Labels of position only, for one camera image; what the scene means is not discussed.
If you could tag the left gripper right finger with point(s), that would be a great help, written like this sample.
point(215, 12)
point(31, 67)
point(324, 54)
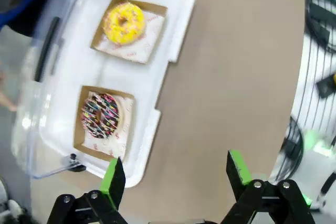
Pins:
point(262, 203)

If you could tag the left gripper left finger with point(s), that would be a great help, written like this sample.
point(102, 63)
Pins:
point(113, 187)

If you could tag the brown cardboard donut box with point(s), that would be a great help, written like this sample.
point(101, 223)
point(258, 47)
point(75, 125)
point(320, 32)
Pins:
point(78, 129)
point(160, 10)

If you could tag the chocolate donut with coloured sprinkles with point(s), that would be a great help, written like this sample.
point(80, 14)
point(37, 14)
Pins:
point(110, 108)

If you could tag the yellow glazed donut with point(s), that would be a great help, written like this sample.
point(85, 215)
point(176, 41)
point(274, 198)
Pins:
point(131, 30)

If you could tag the person's right hand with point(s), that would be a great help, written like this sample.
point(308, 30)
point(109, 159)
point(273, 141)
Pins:
point(5, 98)

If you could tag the white printed paper liner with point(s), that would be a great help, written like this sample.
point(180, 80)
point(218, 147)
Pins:
point(123, 140)
point(147, 48)

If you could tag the clear plastic lid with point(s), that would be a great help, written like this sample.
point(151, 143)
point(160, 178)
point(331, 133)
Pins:
point(31, 119)

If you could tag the white plastic tray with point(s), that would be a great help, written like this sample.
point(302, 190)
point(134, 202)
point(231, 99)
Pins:
point(157, 77)

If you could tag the small black box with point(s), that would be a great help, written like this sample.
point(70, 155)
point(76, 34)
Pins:
point(326, 86)

